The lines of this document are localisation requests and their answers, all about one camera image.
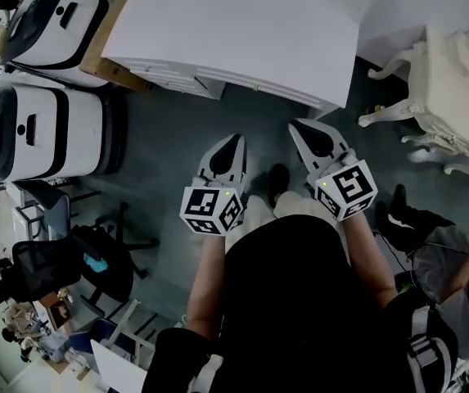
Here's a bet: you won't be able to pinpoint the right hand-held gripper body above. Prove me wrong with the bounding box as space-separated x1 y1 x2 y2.
305 148 379 223

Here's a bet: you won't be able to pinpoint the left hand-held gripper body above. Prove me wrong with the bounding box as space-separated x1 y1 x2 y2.
179 172 246 237

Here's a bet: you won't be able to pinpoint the white drawer cabinet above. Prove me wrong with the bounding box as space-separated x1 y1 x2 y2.
101 0 372 110

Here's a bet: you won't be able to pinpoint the another person's forearm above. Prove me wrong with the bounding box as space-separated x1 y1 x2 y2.
438 238 469 303

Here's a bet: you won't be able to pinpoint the person's right forearm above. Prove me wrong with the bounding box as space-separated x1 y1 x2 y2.
341 210 399 311

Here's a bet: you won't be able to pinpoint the person's left forearm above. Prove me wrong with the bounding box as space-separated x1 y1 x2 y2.
184 219 230 341

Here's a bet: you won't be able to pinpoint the person's white trousers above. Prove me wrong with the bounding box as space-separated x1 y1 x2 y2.
224 190 352 266

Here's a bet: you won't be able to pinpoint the teal cloth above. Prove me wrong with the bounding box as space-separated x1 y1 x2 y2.
83 251 109 273

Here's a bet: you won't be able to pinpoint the person's black shirt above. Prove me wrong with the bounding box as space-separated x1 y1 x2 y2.
142 214 460 393

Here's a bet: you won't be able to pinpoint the white ornate carved chair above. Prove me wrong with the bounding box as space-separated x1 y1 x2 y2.
358 25 469 180

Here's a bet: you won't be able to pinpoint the brown wooden board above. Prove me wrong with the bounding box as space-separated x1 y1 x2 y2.
79 0 156 94

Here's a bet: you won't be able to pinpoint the black office chair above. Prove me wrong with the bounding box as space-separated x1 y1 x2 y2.
11 201 161 319

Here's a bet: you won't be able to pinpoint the white metal rack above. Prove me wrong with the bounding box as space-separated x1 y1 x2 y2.
11 180 74 243

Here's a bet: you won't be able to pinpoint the white and black wheeled robot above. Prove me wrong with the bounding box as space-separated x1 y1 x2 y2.
0 0 111 88
0 84 129 184

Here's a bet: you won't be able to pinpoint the white flat panel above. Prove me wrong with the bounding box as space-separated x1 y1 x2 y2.
89 338 150 393

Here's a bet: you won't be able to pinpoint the white metal frame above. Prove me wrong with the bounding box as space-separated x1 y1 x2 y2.
101 298 158 370

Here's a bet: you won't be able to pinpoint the grey shoulder strap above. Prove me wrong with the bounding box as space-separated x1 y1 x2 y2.
405 304 434 386
191 353 223 391

